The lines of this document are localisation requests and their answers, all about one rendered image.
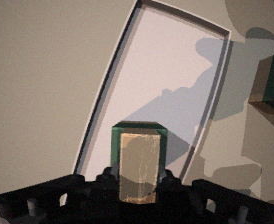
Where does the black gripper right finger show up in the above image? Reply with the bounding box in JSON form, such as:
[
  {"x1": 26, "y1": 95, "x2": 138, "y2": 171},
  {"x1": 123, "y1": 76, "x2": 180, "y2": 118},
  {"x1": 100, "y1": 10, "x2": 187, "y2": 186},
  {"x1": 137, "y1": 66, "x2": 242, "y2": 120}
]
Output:
[{"x1": 155, "y1": 164, "x2": 274, "y2": 224}]

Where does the tan rectangular box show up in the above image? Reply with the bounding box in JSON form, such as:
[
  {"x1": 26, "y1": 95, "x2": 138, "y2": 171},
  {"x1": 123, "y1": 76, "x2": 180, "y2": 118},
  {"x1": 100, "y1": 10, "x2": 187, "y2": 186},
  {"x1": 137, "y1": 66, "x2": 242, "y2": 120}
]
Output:
[
  {"x1": 248, "y1": 55, "x2": 274, "y2": 114},
  {"x1": 110, "y1": 121, "x2": 168, "y2": 204}
]

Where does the white tray with black rim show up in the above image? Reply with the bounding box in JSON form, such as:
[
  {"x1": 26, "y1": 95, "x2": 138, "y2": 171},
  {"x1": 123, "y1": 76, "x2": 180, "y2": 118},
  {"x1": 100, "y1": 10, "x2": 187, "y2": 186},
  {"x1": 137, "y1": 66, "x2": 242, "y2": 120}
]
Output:
[{"x1": 71, "y1": 0, "x2": 232, "y2": 185}]

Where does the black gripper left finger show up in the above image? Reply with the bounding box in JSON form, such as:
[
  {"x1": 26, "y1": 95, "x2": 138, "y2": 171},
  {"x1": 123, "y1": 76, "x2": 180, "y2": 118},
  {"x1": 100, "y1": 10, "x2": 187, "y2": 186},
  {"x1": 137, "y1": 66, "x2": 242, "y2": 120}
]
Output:
[{"x1": 0, "y1": 162, "x2": 120, "y2": 224}]

